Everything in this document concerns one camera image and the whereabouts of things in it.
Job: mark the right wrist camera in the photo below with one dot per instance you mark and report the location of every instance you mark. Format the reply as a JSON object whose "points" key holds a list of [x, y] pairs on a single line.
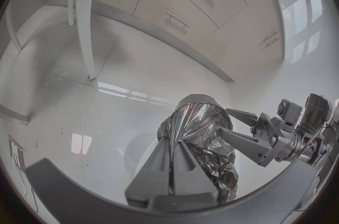
{"points": [[291, 111]]}

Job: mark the beige cabinet with drawers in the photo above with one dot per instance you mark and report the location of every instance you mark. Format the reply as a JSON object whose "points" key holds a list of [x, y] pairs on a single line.
{"points": [[238, 40]]}

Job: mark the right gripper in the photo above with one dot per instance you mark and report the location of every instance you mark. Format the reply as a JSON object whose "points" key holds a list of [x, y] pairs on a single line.
{"points": [[288, 146]]}

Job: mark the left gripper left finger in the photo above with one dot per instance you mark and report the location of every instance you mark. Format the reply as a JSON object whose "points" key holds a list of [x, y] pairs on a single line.
{"points": [[151, 172]]}

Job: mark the grey padded white chair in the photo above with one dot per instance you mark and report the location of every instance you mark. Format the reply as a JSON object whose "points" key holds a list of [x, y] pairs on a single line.
{"points": [[86, 32]]}

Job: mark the black plastic bag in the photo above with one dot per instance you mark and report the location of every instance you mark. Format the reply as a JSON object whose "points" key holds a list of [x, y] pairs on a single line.
{"points": [[201, 117]]}

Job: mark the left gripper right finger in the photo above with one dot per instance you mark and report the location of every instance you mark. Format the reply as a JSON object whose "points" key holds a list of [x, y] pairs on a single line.
{"points": [[190, 180]]}

